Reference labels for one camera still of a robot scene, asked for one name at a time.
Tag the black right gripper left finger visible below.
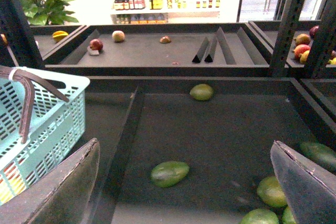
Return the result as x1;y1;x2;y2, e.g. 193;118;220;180
1;138;100;223

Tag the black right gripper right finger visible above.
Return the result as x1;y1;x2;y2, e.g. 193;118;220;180
270;141;335;223

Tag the light blue plastic basket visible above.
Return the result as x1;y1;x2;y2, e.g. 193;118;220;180
1;68;90;204

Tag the green mango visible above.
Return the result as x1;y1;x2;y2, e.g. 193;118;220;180
239;209;279;224
190;83;214;101
299;142;335;174
257;176;287;208
150;161;190;188

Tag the white zip tie right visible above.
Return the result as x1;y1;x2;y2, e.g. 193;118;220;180
8;67;27;81

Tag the red yellow fruit pile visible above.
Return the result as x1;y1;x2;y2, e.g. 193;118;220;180
292;25;336;65

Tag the red apple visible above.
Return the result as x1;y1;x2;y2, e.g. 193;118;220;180
89;39;103;51

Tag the yellow star fruit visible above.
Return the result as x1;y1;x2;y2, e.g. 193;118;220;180
52;30;69;43

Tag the black triangular divider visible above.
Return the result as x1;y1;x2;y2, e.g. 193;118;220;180
204;35;218;63
192;37;209;63

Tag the pale apple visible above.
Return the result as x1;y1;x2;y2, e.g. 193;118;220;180
112;30;125;43

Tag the brown fruit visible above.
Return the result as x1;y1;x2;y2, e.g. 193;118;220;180
160;36;171;44

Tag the white shelf with bottles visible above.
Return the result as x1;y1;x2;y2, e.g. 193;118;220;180
110;0;221;25

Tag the black shelf upright post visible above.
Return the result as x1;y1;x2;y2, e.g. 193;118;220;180
268;0;305;78

